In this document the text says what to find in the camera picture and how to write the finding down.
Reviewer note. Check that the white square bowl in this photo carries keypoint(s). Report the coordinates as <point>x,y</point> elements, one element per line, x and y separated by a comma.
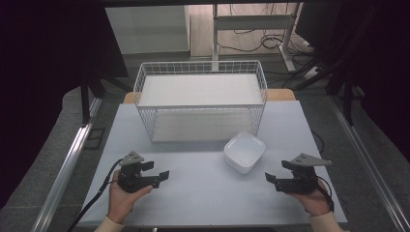
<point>245,151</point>

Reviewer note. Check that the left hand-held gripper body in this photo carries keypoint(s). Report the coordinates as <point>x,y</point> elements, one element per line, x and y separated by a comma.
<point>130,180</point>

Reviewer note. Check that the aluminium rail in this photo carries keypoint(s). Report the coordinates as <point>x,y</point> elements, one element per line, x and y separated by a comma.
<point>370,174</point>
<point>64,174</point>

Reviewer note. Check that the person's left hand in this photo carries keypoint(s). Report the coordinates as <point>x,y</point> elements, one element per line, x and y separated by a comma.
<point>120,203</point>

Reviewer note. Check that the white desk frame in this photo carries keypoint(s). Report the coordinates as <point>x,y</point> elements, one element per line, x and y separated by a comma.
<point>251,22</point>

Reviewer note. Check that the black square floor frame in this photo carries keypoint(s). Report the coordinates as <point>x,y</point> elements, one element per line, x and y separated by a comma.
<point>87,143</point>

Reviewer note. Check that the dark curtain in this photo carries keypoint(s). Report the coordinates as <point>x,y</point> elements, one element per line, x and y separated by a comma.
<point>383,64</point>
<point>42,64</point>

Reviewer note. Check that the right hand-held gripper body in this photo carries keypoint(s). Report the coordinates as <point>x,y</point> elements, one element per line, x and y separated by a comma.
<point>299,182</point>

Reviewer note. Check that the black metal stand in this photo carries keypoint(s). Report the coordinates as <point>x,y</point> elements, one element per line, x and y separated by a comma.
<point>347,96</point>
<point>85,100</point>

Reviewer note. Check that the white power strip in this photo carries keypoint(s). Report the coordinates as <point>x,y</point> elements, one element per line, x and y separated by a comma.
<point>311,72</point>

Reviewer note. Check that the person's right hand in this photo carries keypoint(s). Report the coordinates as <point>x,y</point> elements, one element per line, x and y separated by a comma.
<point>314,203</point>

